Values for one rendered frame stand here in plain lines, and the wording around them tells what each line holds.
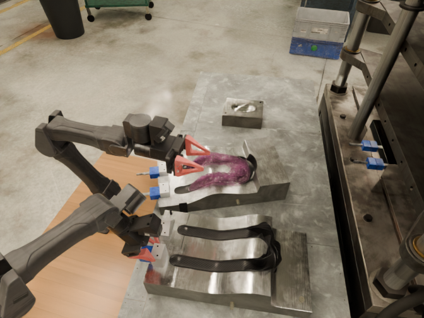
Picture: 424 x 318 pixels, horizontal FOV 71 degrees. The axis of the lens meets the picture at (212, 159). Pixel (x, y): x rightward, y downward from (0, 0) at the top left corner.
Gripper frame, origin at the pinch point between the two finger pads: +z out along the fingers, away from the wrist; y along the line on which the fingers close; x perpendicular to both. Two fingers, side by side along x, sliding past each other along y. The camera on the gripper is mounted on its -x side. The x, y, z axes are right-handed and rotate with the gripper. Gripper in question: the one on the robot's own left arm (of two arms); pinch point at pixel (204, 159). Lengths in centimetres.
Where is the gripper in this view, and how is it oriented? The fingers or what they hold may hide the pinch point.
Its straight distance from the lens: 82.0
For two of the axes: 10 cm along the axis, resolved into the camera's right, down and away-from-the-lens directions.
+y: 2.6, -7.0, 6.7
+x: -0.4, 6.8, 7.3
